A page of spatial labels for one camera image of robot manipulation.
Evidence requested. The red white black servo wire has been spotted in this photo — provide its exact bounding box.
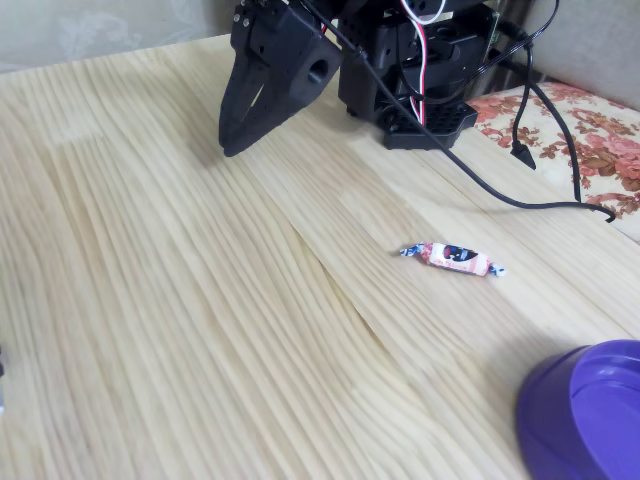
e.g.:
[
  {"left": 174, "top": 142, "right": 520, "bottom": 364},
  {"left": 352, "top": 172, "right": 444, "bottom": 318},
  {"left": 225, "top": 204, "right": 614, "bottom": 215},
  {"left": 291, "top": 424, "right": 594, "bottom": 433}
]
[{"left": 399, "top": 0, "right": 449, "bottom": 126}]

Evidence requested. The thick black power cable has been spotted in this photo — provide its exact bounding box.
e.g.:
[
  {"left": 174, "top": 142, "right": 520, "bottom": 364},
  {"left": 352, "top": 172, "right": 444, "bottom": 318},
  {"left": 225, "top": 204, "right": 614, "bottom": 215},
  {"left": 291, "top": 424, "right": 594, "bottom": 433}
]
[{"left": 487, "top": 48, "right": 585, "bottom": 204}]

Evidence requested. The floral patterned cloth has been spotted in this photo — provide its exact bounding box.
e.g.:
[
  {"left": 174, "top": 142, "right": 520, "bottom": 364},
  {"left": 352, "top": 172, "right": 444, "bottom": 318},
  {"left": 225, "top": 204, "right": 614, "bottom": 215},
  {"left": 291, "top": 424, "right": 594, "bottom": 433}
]
[{"left": 464, "top": 81, "right": 640, "bottom": 244}]

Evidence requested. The black cable with pointed plug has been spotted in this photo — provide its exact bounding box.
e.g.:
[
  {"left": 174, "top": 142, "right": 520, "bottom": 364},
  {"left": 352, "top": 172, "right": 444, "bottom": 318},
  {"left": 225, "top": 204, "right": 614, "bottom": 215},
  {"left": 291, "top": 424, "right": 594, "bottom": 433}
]
[{"left": 497, "top": 18, "right": 539, "bottom": 172}]

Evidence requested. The grey upholstered backrest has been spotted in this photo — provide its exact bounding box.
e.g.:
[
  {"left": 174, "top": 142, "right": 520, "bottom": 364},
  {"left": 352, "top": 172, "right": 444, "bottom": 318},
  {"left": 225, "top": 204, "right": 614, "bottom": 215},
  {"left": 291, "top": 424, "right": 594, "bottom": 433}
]
[{"left": 519, "top": 0, "right": 640, "bottom": 112}]

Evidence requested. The black robot arm with base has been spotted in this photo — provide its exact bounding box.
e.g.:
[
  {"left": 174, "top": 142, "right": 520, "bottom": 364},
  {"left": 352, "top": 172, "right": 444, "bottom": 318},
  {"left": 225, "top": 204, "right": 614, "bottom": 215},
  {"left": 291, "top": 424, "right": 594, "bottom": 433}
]
[{"left": 299, "top": 0, "right": 501, "bottom": 151}]

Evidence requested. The purple plastic bowl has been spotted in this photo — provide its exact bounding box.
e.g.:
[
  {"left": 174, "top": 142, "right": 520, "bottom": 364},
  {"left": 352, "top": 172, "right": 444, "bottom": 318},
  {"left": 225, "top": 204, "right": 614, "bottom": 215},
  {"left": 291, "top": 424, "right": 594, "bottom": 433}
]
[{"left": 516, "top": 339, "right": 640, "bottom": 480}]

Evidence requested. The thin black double cable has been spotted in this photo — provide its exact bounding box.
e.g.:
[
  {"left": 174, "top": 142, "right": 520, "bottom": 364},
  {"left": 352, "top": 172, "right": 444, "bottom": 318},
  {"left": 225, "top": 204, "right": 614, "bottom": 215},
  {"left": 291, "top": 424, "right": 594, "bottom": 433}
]
[{"left": 424, "top": 0, "right": 561, "bottom": 104}]

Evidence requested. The pink candy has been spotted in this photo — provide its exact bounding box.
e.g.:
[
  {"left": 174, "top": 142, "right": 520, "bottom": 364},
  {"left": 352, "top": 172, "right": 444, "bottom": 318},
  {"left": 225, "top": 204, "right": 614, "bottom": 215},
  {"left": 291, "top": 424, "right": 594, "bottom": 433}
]
[{"left": 398, "top": 241, "right": 506, "bottom": 279}]

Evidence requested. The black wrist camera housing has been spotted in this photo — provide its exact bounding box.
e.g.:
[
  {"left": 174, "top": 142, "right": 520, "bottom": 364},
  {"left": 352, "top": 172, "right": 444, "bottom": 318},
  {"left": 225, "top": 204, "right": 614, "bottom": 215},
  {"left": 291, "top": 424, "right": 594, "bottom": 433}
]
[{"left": 286, "top": 33, "right": 347, "bottom": 114}]

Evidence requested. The thin black camera cable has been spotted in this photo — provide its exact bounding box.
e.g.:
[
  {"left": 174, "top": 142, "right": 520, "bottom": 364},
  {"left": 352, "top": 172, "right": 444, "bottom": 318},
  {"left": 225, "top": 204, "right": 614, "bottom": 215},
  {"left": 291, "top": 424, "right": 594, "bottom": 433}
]
[{"left": 299, "top": 0, "right": 617, "bottom": 224}]

